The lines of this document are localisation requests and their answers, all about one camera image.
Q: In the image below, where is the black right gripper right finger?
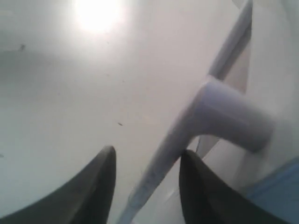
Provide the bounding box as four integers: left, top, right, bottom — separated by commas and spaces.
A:
179, 150, 292, 224

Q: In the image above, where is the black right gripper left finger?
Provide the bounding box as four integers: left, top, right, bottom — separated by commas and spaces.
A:
0, 146, 116, 224

